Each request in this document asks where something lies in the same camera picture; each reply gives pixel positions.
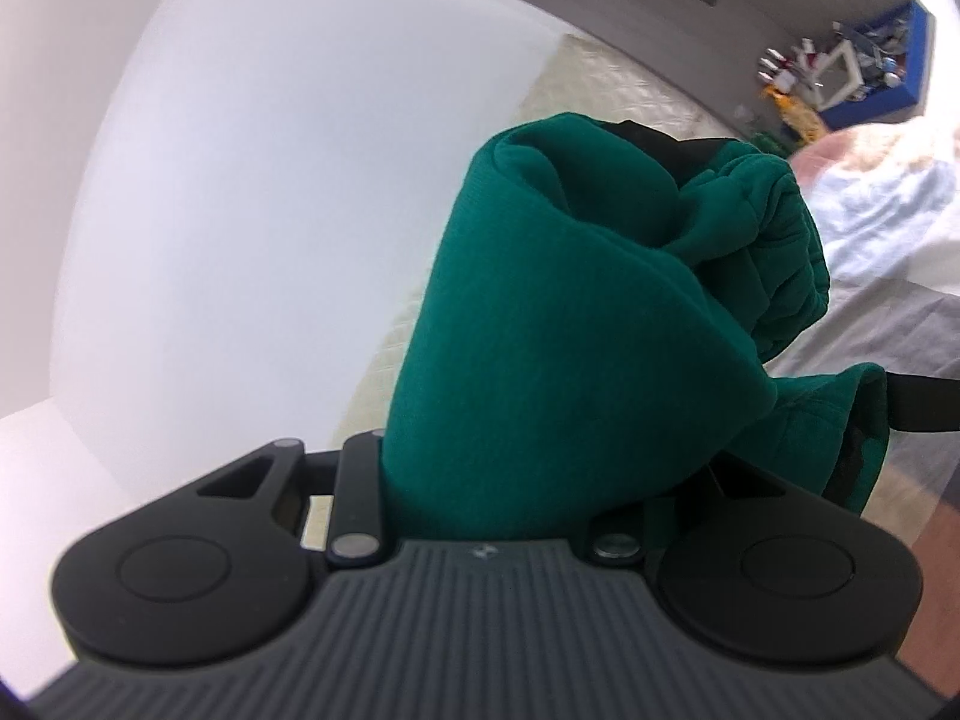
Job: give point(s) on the patchwork blanket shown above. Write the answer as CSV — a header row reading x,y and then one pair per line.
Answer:
x,y
862,202

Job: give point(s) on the blue desk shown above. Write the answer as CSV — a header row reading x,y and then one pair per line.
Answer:
x,y
915,60

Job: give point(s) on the green hoodie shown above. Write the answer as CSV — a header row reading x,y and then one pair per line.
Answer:
x,y
562,330

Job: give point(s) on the white framed mirror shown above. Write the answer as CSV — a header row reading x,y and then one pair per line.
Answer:
x,y
836,75

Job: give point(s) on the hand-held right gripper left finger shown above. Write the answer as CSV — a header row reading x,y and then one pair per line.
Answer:
x,y
360,480

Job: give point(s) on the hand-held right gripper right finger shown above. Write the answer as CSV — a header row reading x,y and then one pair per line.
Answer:
x,y
630,521

